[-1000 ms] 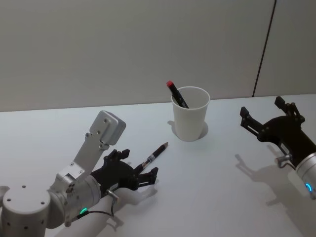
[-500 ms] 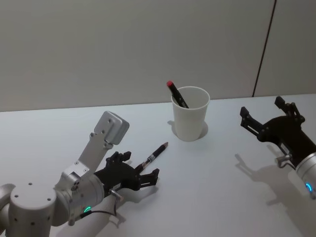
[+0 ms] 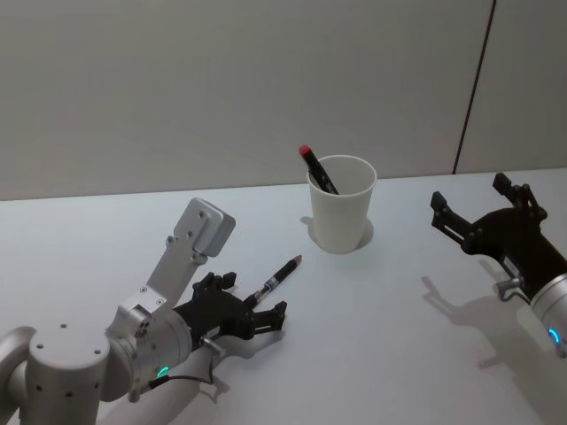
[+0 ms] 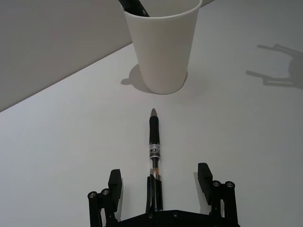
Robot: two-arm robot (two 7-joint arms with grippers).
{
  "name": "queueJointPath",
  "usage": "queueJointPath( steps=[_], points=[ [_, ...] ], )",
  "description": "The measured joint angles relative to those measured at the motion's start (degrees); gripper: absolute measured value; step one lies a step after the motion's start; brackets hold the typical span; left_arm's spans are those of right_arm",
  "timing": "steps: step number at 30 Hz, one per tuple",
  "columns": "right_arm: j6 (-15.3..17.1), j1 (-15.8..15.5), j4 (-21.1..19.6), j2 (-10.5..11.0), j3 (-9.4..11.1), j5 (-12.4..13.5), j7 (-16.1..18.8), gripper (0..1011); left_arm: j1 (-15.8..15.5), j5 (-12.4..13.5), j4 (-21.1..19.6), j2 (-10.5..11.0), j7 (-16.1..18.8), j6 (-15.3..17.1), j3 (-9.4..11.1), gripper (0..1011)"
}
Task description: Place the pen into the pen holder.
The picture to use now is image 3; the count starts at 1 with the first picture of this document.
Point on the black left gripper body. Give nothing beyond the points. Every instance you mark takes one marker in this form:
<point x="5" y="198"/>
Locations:
<point x="217" y="314"/>

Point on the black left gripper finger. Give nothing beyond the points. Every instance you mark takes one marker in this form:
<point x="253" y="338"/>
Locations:
<point x="212" y="283"/>
<point x="270" y="316"/>

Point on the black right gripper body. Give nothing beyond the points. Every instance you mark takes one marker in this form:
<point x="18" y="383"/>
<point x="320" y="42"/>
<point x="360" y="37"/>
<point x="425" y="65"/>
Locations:
<point x="514" y="239"/>

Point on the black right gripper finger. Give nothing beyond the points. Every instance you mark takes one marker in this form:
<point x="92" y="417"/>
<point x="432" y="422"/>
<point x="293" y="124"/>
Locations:
<point x="520" y="197"/>
<point x="447" y="219"/>

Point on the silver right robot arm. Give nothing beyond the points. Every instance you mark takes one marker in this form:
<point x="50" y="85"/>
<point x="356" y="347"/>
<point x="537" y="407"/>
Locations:
<point x="551" y="310"/>

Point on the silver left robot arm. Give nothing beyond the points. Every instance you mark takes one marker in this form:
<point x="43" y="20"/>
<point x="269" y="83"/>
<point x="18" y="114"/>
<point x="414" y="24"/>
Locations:
<point x="66" y="354"/>

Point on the black pen with clear middle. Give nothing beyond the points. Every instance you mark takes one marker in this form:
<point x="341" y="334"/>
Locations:
<point x="279" y="276"/>

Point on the white paper cup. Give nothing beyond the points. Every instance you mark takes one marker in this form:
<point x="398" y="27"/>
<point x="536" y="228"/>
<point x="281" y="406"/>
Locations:
<point x="341" y="217"/>

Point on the black pen with red cap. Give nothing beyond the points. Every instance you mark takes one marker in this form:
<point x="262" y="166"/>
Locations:
<point x="315" y="166"/>

